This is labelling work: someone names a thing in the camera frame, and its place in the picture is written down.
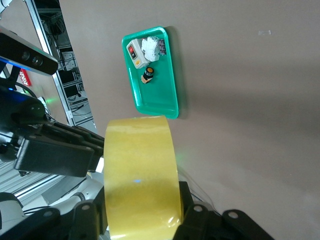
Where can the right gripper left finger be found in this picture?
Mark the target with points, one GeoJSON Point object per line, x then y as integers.
{"type": "Point", "coordinates": [92, 215]}

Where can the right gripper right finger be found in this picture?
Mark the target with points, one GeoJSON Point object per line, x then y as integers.
{"type": "Point", "coordinates": [191, 210]}

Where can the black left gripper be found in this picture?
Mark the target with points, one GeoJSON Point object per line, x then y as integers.
{"type": "Point", "coordinates": [17, 110]}

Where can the yellow packing tape roll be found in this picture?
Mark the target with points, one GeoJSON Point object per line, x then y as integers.
{"type": "Point", "coordinates": [140, 162]}

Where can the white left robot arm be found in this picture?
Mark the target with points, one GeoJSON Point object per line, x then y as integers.
{"type": "Point", "coordinates": [85, 190]}

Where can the green plastic tray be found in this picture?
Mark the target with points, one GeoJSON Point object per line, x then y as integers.
{"type": "Point", "coordinates": [155, 97]}

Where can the small clear tape piece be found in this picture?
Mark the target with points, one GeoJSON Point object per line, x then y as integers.
{"type": "Point", "coordinates": [264, 32]}

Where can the red and white sign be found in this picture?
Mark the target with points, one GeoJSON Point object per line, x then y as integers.
{"type": "Point", "coordinates": [25, 77]}

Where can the black push button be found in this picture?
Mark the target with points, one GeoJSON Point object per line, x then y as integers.
{"type": "Point", "coordinates": [148, 74]}

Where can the white circuit breaker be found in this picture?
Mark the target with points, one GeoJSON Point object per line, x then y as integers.
{"type": "Point", "coordinates": [150, 48]}

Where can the aluminium profile frame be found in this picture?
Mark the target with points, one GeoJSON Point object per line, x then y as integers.
{"type": "Point", "coordinates": [62, 85]}

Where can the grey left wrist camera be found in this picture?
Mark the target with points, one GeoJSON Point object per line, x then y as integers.
{"type": "Point", "coordinates": [27, 56]}

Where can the grey on-off switch box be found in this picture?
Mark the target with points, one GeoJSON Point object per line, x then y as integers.
{"type": "Point", "coordinates": [133, 53]}

